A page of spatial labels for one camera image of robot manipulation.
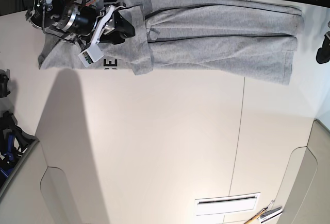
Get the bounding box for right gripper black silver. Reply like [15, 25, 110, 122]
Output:
[60, 4, 136, 45]

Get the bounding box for grey T-shirt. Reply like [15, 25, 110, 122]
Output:
[38, 0, 303, 85]

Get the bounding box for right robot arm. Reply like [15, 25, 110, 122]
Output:
[26, 0, 136, 49]

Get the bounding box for black device at left edge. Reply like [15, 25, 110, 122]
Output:
[0, 69, 11, 98]

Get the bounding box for grey tray left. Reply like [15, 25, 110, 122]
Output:
[0, 139, 41, 196]

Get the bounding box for blue and black clamp tools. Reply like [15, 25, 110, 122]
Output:
[1, 111, 37, 181]

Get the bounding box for grey flat tool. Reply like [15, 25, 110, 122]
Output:
[259, 207, 283, 221]

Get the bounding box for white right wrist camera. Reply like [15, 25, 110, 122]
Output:
[78, 44, 104, 67]

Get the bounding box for wooden handled tool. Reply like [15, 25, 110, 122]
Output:
[244, 208, 267, 224]

